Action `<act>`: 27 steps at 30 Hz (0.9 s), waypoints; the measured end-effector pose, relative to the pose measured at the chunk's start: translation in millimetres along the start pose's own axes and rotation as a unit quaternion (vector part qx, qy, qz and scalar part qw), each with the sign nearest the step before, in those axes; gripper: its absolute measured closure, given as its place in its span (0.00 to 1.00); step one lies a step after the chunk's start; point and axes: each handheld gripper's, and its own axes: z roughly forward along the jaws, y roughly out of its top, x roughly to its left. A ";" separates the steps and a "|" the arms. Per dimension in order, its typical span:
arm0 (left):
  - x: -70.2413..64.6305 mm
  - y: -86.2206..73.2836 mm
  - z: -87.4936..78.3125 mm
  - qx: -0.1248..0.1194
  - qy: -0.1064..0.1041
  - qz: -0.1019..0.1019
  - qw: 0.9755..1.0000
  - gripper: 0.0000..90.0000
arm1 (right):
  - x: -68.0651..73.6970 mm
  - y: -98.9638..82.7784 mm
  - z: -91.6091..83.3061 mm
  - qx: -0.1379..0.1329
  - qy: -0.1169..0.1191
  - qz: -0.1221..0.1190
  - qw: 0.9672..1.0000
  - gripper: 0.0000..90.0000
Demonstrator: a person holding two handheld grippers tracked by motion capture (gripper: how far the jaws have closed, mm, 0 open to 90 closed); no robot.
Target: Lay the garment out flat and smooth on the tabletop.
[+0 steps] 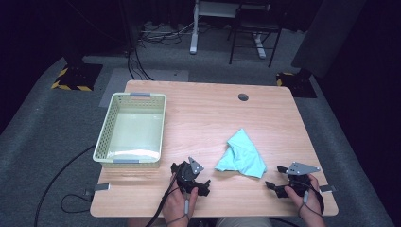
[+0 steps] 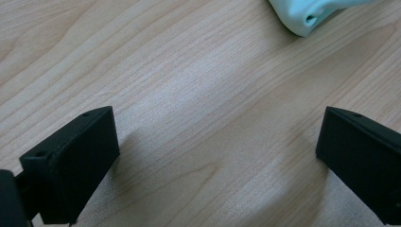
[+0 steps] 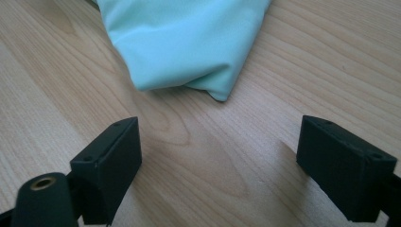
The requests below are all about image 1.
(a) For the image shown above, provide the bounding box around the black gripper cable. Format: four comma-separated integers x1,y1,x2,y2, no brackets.
146,169,183,227

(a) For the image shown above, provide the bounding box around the pale green plastic basket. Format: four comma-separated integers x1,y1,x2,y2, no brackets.
92,92,167,168

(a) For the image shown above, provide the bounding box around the person's right hand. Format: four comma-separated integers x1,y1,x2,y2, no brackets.
284,174,323,220

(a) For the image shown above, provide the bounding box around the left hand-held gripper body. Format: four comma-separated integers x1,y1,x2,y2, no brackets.
175,156,205,195

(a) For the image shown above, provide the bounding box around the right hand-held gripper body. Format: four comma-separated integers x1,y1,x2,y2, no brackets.
285,161,321,197

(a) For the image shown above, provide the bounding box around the bundle of floor cables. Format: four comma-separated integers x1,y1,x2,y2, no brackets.
137,20,197,46

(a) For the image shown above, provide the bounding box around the thin looped black cable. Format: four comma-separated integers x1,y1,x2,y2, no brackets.
60,187,96,215

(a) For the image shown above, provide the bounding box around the mint green t-shirt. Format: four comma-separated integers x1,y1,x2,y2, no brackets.
215,128,268,179

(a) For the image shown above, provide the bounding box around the yellow-black striped stand base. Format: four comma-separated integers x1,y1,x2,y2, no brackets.
275,71,318,99
50,61,104,93

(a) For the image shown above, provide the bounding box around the large grey panel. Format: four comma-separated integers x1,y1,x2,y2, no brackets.
290,0,369,79

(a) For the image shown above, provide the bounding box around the black metal chair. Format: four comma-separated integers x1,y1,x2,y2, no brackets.
227,0,286,68

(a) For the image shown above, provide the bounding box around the grey wrist cord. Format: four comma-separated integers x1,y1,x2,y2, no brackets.
297,189,310,219
166,198,191,226

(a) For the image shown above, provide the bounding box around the black stand pole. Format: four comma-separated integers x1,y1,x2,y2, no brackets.
117,0,144,56

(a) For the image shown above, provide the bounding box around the person's left hand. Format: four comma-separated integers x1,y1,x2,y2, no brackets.
162,174,199,222

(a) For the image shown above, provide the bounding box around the black wrist strap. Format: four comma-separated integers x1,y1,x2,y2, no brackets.
310,182,325,216

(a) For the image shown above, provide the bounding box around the long black floor cable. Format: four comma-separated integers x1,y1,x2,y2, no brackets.
33,144,96,227

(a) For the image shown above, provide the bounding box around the white desk frame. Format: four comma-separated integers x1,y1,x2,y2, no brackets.
188,0,268,60

